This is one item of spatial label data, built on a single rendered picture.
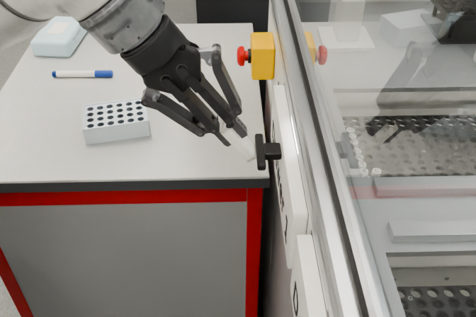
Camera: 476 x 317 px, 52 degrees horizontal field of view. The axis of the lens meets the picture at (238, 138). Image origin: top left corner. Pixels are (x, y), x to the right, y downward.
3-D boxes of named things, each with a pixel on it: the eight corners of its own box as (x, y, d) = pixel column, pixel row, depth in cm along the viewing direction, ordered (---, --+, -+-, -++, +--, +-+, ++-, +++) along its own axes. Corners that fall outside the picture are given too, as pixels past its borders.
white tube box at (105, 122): (86, 145, 95) (82, 129, 92) (86, 119, 101) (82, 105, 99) (150, 136, 97) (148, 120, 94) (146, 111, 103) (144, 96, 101)
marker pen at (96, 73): (52, 78, 113) (50, 72, 112) (54, 75, 115) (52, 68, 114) (112, 78, 113) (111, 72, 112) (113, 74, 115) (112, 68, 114)
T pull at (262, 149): (257, 172, 68) (257, 165, 67) (254, 139, 74) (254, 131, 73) (282, 172, 68) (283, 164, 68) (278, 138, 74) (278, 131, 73)
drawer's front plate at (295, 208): (287, 271, 65) (293, 215, 58) (270, 135, 88) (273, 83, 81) (300, 271, 65) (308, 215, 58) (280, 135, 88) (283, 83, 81)
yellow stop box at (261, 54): (248, 81, 98) (248, 48, 93) (246, 62, 103) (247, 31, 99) (273, 80, 98) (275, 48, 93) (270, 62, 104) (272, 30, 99)
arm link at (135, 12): (130, -13, 50) (168, 30, 54) (141, -43, 58) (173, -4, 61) (68, 35, 54) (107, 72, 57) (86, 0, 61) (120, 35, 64)
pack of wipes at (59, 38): (70, 59, 120) (66, 42, 117) (32, 57, 121) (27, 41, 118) (89, 31, 132) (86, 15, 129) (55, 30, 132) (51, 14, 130)
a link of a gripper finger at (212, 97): (175, 56, 63) (183, 50, 62) (228, 112, 69) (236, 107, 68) (173, 72, 60) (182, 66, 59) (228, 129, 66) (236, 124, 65)
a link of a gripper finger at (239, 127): (220, 109, 67) (238, 98, 66) (241, 132, 70) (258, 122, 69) (220, 115, 66) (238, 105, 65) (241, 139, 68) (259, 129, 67)
